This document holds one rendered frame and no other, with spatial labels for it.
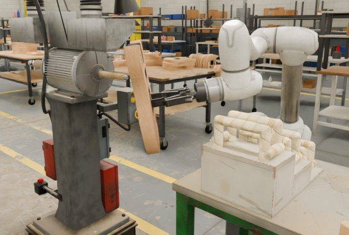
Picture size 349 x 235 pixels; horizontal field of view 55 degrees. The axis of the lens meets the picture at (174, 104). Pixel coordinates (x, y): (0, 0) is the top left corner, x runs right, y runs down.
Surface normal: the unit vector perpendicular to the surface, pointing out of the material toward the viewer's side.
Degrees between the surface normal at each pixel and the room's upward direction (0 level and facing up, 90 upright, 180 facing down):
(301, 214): 0
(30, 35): 90
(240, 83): 98
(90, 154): 90
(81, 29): 90
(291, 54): 118
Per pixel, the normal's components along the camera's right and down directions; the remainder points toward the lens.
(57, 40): -0.66, 0.18
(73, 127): 0.76, 0.15
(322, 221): 0.00, -0.97
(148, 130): 0.07, 0.29
